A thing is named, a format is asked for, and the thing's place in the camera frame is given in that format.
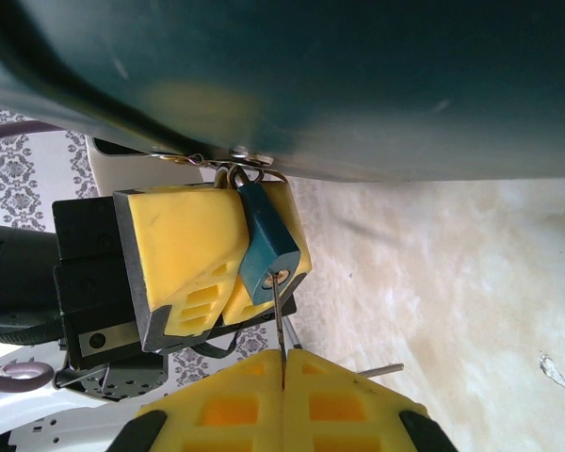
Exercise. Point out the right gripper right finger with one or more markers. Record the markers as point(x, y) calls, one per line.
point(358, 414)

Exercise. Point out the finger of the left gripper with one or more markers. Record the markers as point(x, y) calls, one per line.
point(292, 226)
point(179, 245)

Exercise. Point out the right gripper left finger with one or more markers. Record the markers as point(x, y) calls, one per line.
point(216, 414)

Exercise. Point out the teal padlock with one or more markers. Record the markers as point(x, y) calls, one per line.
point(268, 235)

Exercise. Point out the starry night tin box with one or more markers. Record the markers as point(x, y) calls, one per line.
point(311, 70)

